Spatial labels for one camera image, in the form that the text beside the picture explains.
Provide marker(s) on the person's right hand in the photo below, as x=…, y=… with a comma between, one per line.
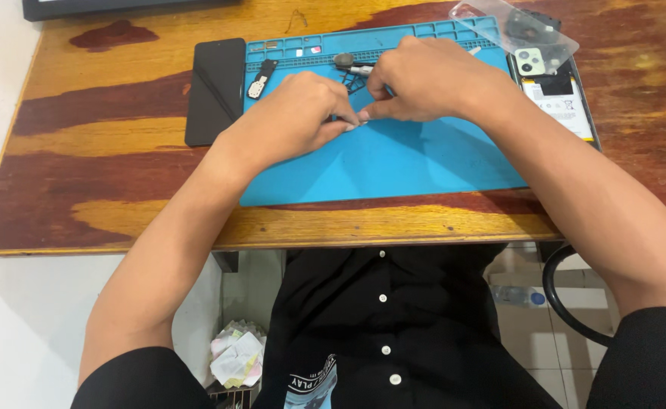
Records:
x=429, y=79

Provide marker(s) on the person's left hand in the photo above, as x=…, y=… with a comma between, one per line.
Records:
x=298, y=111

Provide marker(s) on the black speaker module part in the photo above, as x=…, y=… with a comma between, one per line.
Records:
x=261, y=79

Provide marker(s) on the blue silicone repair mat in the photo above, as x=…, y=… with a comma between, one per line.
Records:
x=378, y=147

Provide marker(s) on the black phone screen panel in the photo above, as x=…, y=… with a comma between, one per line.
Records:
x=215, y=91

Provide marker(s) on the clear plastic bag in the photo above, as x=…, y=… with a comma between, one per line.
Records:
x=514, y=31

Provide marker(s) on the opened phone with battery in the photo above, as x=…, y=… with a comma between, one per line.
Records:
x=560, y=96

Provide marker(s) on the black monitor base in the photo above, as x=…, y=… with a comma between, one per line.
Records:
x=117, y=7

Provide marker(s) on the plastic water bottle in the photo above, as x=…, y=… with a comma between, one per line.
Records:
x=517, y=295

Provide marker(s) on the person's black buttoned shirt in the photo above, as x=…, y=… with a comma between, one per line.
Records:
x=389, y=335

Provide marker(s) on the black chair armrest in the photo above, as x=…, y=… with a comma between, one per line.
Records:
x=563, y=295

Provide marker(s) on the bin of crumpled paper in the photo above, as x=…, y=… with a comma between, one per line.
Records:
x=236, y=363

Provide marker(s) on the black plastic frame part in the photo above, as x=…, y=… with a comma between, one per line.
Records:
x=354, y=84

